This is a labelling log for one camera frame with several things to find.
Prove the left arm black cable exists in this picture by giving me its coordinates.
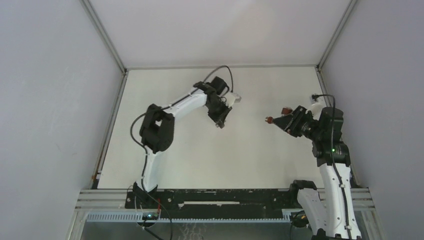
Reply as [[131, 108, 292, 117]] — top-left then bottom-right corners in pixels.
[[130, 65, 234, 240]]

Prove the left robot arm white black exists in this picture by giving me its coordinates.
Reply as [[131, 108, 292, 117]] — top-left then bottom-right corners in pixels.
[[130, 76, 241, 209]]

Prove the white slotted cable duct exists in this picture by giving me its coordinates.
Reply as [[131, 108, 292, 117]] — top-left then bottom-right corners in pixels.
[[86, 211, 292, 223]]

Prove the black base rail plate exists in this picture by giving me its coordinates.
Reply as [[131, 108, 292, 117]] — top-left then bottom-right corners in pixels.
[[124, 188, 301, 219]]

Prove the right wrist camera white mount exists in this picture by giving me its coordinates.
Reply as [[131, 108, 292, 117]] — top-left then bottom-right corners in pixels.
[[308, 94, 327, 119]]

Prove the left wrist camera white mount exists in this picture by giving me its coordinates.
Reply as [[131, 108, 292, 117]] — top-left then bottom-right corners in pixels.
[[224, 92, 242, 107]]

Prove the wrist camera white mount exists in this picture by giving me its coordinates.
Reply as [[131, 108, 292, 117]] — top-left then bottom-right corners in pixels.
[[308, 94, 327, 119], [224, 92, 242, 107]]

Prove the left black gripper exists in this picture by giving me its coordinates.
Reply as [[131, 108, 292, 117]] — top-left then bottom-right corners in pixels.
[[205, 98, 232, 128]]

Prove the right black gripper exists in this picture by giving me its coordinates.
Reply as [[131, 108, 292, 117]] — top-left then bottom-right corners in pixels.
[[271, 105, 323, 142]]

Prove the red brown water faucet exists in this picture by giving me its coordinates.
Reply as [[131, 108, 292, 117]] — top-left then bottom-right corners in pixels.
[[265, 107, 293, 124]]

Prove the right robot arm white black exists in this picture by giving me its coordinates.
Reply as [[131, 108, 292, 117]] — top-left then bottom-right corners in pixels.
[[266, 105, 362, 240]]

